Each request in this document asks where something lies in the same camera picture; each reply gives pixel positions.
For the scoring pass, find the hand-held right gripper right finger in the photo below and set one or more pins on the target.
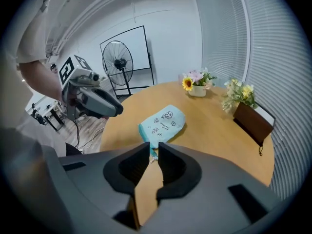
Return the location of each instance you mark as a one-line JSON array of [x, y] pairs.
[[207, 203]]

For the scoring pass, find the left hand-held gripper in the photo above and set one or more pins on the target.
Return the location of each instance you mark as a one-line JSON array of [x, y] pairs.
[[70, 72]]

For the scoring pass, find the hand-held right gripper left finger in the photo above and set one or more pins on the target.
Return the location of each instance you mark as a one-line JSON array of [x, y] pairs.
[[97, 191]]

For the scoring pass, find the light blue patterned cloth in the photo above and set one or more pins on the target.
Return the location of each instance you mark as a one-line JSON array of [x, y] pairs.
[[163, 125]]

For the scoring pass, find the person's left forearm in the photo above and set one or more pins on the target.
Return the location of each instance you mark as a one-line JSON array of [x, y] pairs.
[[36, 79]]

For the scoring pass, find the black standing fan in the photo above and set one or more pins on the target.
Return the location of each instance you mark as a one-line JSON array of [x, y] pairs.
[[118, 63]]

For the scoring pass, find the white table with black legs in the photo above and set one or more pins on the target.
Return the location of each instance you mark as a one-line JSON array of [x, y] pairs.
[[54, 111]]

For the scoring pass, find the black framed whiteboard stand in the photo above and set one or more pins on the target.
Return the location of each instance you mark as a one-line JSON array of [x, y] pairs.
[[139, 50]]

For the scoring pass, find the dark brown box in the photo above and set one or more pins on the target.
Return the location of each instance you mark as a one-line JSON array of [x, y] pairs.
[[253, 123]]

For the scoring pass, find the pink flower bouquet with sunflower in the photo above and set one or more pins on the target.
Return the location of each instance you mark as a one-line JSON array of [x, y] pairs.
[[198, 80]]

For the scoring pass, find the person in white shirt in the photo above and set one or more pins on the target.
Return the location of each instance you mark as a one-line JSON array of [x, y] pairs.
[[31, 33]]

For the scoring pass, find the yellow flower bouquet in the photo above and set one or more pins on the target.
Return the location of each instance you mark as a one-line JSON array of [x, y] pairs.
[[240, 94]]

